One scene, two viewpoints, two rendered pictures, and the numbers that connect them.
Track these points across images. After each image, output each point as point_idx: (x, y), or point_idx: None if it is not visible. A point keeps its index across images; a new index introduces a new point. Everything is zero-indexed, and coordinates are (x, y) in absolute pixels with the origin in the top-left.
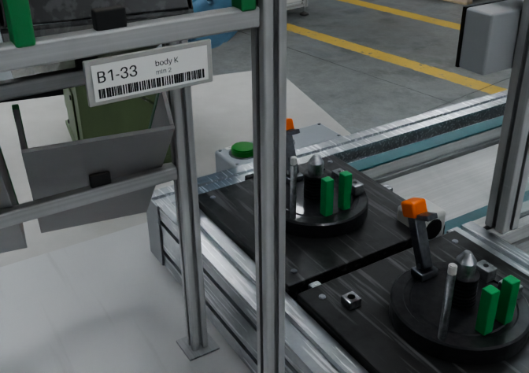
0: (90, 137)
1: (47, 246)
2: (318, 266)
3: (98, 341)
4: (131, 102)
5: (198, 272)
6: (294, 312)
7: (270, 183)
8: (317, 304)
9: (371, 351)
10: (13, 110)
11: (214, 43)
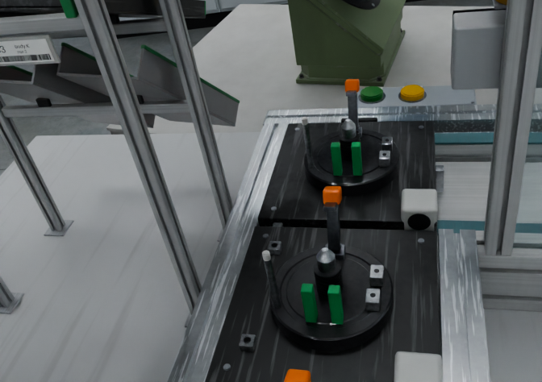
0: (299, 51)
1: (226, 128)
2: (293, 212)
3: (188, 204)
4: (332, 29)
5: (218, 183)
6: (244, 238)
7: (129, 140)
8: (256, 239)
9: (243, 289)
10: (61, 46)
11: None
